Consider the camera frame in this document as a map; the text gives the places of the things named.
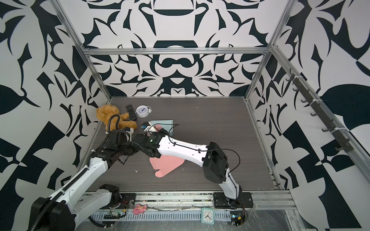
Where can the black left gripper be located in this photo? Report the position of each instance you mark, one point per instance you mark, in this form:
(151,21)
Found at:
(134,151)

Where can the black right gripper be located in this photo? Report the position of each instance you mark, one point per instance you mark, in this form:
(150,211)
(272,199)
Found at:
(161,134)

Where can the pink paper boxes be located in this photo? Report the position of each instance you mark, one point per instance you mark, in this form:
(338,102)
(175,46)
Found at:
(165,164)

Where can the light blue paper box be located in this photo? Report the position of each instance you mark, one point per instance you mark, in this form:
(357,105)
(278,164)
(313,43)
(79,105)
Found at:
(165,124)

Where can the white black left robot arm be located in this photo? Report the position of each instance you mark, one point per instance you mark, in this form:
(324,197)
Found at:
(63,210)

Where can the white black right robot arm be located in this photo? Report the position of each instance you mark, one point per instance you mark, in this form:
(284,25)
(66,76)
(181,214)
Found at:
(211,158)

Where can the black remote control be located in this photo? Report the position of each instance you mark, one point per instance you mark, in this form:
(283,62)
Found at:
(131,112)

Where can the white round alarm clock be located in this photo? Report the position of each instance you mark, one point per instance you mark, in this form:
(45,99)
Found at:
(143,111)

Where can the brown teddy bear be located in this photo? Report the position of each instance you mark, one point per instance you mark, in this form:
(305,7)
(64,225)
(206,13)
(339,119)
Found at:
(113,119)

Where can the pink small toy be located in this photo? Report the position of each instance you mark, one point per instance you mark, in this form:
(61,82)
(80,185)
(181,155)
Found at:
(139,209)

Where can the green square clock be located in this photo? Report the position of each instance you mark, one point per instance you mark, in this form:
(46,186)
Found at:
(207,216)

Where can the small electronics board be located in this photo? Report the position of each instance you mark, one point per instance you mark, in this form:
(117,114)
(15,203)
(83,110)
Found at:
(238,217)

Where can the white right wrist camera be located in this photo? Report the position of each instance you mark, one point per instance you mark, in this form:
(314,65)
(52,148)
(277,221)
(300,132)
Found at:
(149,127)

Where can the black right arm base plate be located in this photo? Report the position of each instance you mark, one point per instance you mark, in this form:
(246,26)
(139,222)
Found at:
(244,200)

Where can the white slotted cable duct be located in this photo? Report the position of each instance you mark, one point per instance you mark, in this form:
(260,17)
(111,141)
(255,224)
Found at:
(195,215)

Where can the black wall hook rail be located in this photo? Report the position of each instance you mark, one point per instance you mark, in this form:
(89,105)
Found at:
(321,110)

